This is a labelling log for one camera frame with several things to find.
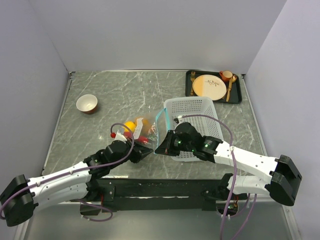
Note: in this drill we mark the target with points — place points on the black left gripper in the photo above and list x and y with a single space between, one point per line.
139 152

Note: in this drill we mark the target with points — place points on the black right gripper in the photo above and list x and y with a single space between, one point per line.
166 147

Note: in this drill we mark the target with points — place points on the red chili pepper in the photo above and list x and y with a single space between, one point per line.
140 139

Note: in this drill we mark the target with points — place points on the clear zip top bag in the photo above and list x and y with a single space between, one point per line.
157 130

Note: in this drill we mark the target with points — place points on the yellow orange fruit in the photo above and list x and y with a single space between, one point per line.
130 125

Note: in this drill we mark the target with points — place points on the orange mango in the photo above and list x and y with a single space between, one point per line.
145 121

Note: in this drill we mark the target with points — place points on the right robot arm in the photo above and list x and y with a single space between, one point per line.
277 177

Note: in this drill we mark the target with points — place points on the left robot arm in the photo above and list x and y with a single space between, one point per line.
23 196

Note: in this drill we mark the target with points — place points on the white plastic basket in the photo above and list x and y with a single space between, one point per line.
200 113

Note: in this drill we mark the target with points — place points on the white brown bowl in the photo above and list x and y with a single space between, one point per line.
87 104

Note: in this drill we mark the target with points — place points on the black serving tray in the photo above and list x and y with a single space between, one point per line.
235 94

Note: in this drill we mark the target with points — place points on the cream orange plate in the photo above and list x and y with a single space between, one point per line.
209 86

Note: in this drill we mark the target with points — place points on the gold fork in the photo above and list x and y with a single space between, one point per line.
192 79

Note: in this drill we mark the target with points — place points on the orange coffee cup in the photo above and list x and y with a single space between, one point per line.
225 75

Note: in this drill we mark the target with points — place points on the gold spoon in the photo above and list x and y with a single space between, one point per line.
231 81

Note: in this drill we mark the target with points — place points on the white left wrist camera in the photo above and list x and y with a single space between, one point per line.
118 136

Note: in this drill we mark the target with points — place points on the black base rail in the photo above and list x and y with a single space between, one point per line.
125 194

